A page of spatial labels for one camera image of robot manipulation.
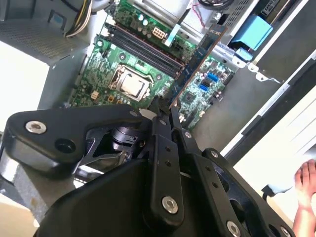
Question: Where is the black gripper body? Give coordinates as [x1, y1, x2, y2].
[37, 122, 218, 237]

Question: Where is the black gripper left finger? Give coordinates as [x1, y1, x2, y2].
[4, 96, 186, 230]

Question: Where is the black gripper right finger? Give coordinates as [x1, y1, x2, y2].
[169, 105, 297, 237]

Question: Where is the RAM stick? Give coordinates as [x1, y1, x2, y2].
[169, 23, 229, 108]

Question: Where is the person's bare hand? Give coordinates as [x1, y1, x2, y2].
[294, 159, 316, 210]

